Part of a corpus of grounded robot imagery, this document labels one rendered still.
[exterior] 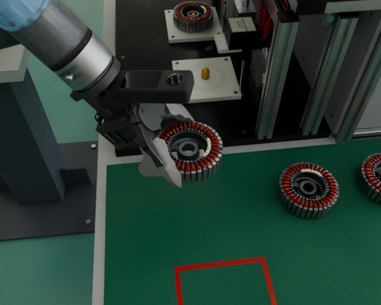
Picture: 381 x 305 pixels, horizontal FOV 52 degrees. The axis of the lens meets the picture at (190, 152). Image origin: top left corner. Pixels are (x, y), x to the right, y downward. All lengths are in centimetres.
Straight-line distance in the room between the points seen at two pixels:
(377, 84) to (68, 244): 123
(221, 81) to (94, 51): 49
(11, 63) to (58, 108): 99
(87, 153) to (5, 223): 45
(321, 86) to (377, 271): 35
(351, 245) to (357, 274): 5
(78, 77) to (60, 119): 154
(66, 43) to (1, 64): 67
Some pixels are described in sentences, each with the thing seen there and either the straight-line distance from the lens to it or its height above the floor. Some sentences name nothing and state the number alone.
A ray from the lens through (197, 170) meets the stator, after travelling 61.
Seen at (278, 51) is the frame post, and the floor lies 100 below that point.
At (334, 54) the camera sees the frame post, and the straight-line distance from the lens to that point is 75.
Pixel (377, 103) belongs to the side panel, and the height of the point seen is 85.
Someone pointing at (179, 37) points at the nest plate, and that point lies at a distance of 111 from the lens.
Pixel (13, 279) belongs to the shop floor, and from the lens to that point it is 164.
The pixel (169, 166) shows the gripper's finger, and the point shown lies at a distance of 58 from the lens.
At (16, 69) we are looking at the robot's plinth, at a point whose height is 75.
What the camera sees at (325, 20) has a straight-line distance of 73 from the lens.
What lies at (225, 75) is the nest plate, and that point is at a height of 78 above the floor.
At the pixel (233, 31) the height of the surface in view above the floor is 92.
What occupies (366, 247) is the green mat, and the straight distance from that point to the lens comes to 79.
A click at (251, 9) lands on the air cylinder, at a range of 115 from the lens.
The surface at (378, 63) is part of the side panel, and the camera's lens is 80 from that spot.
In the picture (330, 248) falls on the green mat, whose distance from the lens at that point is 76.
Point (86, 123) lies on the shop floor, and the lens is 201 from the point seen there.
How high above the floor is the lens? 140
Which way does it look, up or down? 50 degrees down
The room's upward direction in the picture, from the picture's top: straight up
